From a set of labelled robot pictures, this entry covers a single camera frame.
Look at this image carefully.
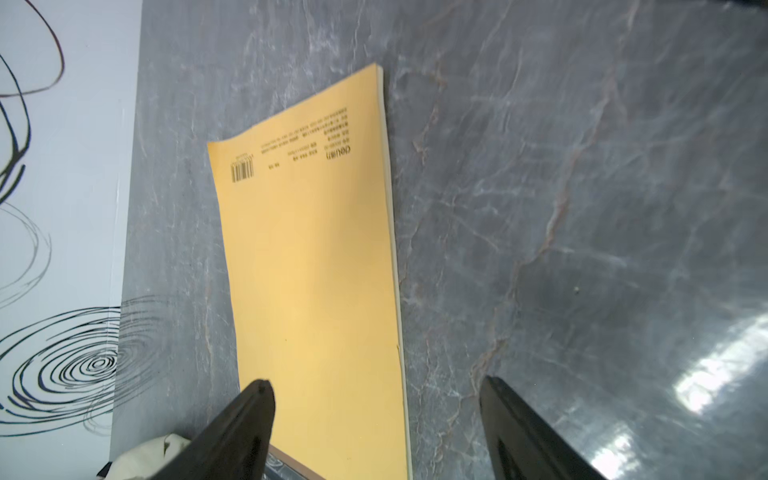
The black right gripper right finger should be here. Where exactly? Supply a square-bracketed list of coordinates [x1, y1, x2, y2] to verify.
[479, 376, 603, 480]

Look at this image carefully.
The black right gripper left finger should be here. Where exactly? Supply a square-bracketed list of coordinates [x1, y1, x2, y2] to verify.
[154, 380, 276, 480]

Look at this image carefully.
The cream canvas backpack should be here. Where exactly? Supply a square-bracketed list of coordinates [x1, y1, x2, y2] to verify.
[97, 433, 191, 480]

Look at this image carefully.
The yellow kraft notebook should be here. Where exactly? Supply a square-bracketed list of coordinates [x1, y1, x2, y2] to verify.
[208, 64, 412, 479]

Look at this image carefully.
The small black calculator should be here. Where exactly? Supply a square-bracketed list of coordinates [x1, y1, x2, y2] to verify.
[262, 445, 323, 480]

